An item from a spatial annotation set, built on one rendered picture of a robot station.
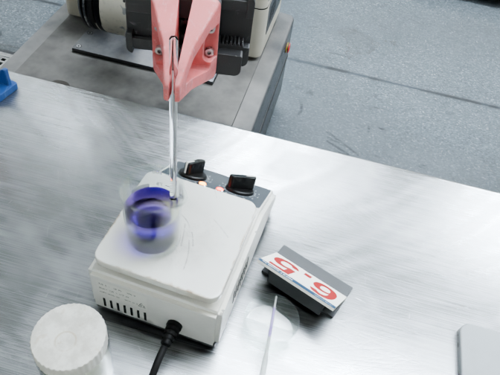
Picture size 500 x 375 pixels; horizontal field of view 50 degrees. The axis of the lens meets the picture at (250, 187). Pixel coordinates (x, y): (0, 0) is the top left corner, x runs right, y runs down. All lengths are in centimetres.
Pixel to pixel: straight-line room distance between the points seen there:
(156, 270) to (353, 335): 22
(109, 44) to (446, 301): 119
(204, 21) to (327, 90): 173
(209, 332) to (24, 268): 21
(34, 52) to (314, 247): 113
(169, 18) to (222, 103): 99
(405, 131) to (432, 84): 35
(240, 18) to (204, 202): 18
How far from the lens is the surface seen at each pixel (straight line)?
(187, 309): 48
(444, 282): 64
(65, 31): 165
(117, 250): 49
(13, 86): 81
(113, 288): 51
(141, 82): 144
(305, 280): 56
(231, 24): 45
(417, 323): 60
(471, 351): 60
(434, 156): 198
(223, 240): 50
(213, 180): 60
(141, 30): 47
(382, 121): 204
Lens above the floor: 124
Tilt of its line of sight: 47 degrees down
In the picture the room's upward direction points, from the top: 9 degrees clockwise
